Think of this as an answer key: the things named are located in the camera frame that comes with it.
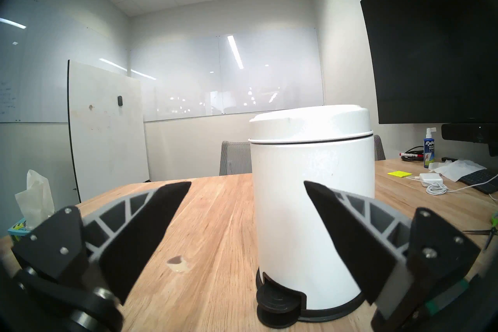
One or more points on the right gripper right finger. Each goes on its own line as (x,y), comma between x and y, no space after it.
(362,238)

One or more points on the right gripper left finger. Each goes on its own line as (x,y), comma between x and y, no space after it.
(132,234)

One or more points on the white facial tissue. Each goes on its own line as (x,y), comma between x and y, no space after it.
(35,199)

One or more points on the white pedal trash can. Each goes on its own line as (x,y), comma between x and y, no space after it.
(311,187)

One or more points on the yellow sticky note pad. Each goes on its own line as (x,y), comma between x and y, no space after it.
(399,174)

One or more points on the grey mesh office chair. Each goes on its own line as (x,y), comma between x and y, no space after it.
(235,158)
(379,148)

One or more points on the red whiteboard marker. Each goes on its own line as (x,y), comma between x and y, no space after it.
(411,155)

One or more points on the rolling whiteboard on stand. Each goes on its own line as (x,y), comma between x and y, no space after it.
(105,129)

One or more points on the whiteboard cleaner spray bottle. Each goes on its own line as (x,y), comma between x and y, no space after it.
(429,152)

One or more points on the crumpled white paper towel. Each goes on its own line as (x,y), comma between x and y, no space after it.
(455,169)

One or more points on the black keyboard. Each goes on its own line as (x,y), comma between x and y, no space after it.
(482,179)

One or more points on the large black TV screen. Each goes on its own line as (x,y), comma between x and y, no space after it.
(428,43)

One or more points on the side wall whiteboard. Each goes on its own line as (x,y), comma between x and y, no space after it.
(39,82)

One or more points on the wall glass whiteboard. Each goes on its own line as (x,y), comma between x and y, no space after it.
(233,82)

